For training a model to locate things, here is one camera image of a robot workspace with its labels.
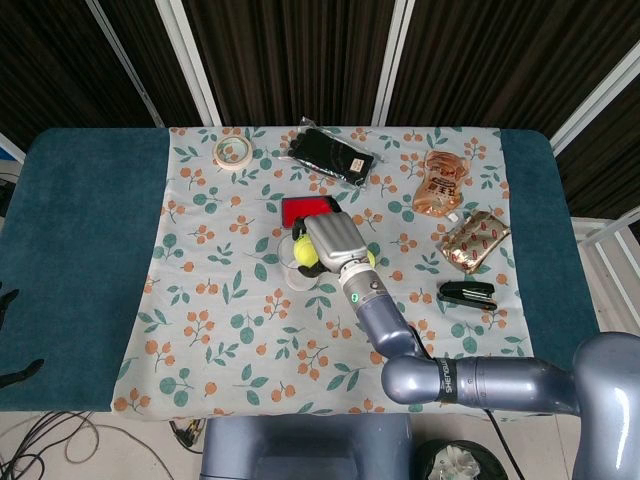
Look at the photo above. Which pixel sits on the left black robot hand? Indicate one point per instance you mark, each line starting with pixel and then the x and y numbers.
pixel 6 300

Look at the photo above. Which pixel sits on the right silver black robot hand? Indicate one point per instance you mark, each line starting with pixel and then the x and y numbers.
pixel 335 240

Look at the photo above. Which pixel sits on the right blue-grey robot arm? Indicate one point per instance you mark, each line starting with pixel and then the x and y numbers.
pixel 500 382

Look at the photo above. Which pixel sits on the clear plastic cup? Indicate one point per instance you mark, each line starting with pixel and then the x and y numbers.
pixel 289 272

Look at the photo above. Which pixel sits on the red ink stamp pad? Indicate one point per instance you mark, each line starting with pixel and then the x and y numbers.
pixel 300 207

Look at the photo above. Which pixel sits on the black gloves in plastic bag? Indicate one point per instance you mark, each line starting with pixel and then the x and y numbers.
pixel 327 152

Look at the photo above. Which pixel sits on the teal blue table cover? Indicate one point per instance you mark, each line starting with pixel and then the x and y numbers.
pixel 85 240

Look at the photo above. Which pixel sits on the orange spouted snack pouch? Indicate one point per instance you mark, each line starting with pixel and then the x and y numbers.
pixel 440 187

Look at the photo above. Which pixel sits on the floral printed tablecloth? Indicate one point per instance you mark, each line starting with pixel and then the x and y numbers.
pixel 240 320

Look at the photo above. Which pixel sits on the gold foil snack packet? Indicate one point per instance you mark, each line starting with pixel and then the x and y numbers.
pixel 475 241

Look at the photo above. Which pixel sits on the beige masking tape roll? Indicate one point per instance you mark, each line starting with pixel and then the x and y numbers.
pixel 220 159

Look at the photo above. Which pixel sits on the black stapler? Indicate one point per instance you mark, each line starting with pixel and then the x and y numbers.
pixel 467 295

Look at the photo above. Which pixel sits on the blue-grey robot torso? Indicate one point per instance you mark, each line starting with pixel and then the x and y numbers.
pixel 300 445

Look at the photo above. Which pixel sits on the black trash bin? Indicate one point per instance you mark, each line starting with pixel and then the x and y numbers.
pixel 425 460

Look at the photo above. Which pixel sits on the white metal rack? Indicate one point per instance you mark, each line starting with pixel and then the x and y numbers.
pixel 605 231

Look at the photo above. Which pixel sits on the white partition frame post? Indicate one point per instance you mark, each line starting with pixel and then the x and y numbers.
pixel 190 60
pixel 392 65
pixel 595 102
pixel 127 65

